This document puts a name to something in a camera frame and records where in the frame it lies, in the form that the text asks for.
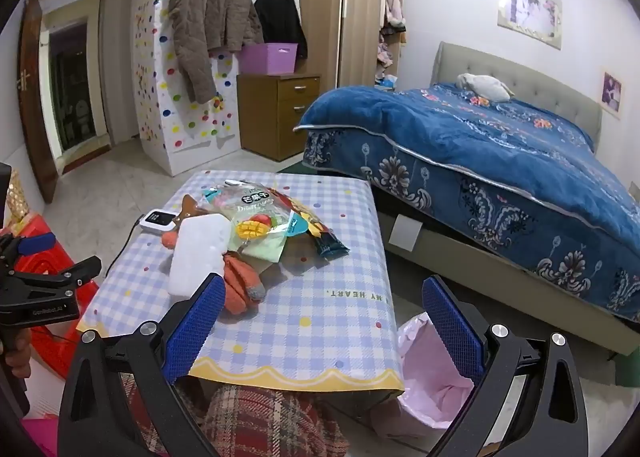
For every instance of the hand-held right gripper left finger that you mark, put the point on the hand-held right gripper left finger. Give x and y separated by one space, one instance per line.
197 327

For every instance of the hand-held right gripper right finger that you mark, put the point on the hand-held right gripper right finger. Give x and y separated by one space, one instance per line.
452 332

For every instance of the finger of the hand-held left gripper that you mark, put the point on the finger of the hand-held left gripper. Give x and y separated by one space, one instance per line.
65 278
36 242

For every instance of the dried mango snack bag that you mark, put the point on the dried mango snack bag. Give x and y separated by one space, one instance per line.
250 207

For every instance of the dark teal wrapper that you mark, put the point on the dark teal wrapper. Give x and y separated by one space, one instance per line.
332 245

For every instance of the colourful snack packet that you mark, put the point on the colourful snack packet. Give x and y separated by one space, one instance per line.
306 223

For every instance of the person's left hand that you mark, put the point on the person's left hand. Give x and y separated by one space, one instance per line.
17 358

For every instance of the red plastic stool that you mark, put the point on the red plastic stool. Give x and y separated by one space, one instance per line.
42 264

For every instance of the gold patterned bag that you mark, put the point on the gold patterned bag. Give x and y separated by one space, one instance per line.
19 197

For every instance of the white portable router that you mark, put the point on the white portable router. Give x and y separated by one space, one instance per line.
157 222

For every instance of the white paper sheet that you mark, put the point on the white paper sheet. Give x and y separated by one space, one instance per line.
405 233

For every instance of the plaid pants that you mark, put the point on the plaid pants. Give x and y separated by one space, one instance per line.
260 422

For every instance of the brown wrapper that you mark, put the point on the brown wrapper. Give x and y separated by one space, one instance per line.
188 208

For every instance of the checkered tablecloth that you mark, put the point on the checkered tablecloth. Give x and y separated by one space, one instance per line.
320 317

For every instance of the brown wooden door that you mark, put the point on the brown wooden door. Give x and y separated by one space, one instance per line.
35 112

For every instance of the blue floral blanket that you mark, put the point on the blue floral blanket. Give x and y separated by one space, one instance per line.
475 152

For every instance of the green floor mat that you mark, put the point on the green floor mat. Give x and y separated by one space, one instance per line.
297 169

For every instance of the polka dot cabinet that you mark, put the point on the polka dot cabinet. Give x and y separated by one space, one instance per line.
185 117

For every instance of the wooden drawer cabinet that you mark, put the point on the wooden drawer cabinet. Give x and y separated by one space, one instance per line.
270 117

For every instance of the grey pillow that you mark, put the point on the grey pillow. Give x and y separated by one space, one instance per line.
485 86

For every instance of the grey upholstered bed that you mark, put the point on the grey upholstered bed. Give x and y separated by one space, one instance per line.
500 64

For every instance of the purple plastic basket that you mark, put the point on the purple plastic basket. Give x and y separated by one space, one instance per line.
267 59

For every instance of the pile of clothes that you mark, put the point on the pile of clothes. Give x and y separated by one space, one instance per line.
386 57

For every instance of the brown quilted jacket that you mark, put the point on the brown quilted jacket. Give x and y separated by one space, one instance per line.
210 17

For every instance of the black jacket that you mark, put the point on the black jacket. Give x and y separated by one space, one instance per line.
280 12

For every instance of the wooden wardrobe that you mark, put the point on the wooden wardrobe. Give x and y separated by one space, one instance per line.
360 12

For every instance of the small wall photo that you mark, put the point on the small wall photo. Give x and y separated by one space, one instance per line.
612 93

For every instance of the large wall poster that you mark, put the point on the large wall poster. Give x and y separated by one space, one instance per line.
530 12

